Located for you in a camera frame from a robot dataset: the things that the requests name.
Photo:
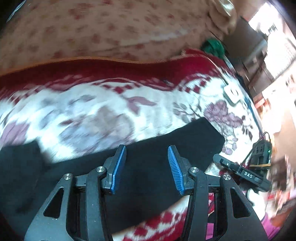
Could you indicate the red white floral fleece blanket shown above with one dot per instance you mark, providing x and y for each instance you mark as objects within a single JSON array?
[{"x": 76, "y": 107}]

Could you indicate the white square device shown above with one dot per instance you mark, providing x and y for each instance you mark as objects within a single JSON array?
[{"x": 232, "y": 94}]

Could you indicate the green yarn ball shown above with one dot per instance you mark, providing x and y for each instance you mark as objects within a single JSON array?
[{"x": 214, "y": 47}]

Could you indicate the pink sleeve right forearm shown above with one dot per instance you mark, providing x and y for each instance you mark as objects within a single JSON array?
[{"x": 272, "y": 226}]

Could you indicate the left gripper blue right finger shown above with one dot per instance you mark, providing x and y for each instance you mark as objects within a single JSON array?
[{"x": 180, "y": 170}]

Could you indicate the cream floral quilt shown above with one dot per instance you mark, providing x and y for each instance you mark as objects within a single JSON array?
[{"x": 42, "y": 31}]

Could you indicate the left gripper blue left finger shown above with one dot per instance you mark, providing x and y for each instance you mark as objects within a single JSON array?
[{"x": 114, "y": 166}]

